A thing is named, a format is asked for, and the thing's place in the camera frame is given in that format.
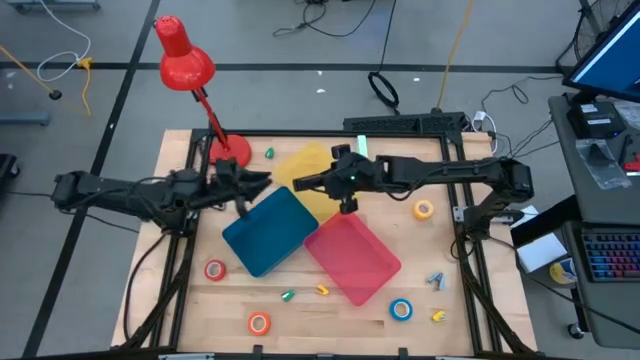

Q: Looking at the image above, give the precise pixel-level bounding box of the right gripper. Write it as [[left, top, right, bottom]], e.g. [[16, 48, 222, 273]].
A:
[[292, 143, 381, 215]]

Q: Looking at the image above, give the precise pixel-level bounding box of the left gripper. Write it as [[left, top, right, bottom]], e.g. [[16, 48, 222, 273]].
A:
[[201, 158, 274, 218]]

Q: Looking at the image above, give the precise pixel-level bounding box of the red tape roll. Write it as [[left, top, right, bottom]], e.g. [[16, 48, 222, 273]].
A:
[[203, 259, 227, 282]]

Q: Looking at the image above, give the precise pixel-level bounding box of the orange tape roll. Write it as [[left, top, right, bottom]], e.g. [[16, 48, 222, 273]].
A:
[[247, 311, 272, 337]]

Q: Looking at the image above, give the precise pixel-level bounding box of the yellow translucent plastic bin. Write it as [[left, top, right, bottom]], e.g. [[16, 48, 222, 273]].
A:
[[272, 141, 351, 225]]

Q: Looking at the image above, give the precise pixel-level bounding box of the blue plastic bin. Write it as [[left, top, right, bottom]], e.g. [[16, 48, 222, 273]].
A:
[[221, 185, 320, 279]]

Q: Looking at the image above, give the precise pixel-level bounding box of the pink translucent plastic bin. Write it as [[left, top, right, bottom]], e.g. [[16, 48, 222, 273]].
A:
[[303, 209, 403, 307]]

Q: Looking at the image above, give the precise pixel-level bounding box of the black perforated box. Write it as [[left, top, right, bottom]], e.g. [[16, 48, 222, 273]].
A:
[[342, 111, 467, 135]]

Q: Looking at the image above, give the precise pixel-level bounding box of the red desk lamp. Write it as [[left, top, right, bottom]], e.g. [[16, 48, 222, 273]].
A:
[[153, 14, 253, 169]]

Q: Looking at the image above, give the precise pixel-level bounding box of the white power adapter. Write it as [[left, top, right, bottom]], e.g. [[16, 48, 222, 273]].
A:
[[469, 109, 500, 154]]

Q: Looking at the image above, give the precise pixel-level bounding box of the yellow rod with black foot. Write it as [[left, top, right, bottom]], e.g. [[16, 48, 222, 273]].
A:
[[0, 44, 64, 101]]

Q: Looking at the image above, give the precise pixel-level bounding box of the white cardboard box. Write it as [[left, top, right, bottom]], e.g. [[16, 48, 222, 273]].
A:
[[514, 232, 569, 274]]

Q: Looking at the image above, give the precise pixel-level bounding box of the grey side desk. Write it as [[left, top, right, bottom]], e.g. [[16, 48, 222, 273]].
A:
[[547, 92, 640, 351]]

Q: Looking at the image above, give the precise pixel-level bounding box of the black mini computer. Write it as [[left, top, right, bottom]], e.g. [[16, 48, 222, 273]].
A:
[[566, 101, 627, 140]]

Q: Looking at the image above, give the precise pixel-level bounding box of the clear plastic bag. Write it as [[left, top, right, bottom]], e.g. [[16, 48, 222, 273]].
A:
[[574, 138, 634, 191]]

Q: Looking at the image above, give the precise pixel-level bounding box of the backlit rainbow keyboard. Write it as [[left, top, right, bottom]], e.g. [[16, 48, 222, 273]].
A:
[[581, 230, 640, 284]]

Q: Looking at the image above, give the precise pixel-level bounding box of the black floor fan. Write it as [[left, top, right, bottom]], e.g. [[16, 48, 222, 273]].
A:
[[554, 0, 639, 76]]

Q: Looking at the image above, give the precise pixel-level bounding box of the computer monitor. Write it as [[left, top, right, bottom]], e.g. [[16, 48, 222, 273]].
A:
[[562, 0, 640, 104]]

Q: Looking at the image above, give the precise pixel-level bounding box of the black aluminium table frame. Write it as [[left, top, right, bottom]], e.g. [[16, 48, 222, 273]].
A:
[[112, 127, 539, 360]]

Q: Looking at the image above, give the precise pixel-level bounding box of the black coiled cable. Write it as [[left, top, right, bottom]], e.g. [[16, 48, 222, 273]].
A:
[[367, 0, 401, 115]]

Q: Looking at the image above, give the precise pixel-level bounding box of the yellow hanging cord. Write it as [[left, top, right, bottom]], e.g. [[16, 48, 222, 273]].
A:
[[436, 0, 475, 114]]

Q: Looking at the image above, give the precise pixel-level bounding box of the yellow extension cable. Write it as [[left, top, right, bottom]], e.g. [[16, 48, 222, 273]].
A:
[[74, 56, 96, 117]]

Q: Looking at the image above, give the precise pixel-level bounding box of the white floor cable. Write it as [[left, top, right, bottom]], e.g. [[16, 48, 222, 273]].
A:
[[35, 0, 94, 84]]

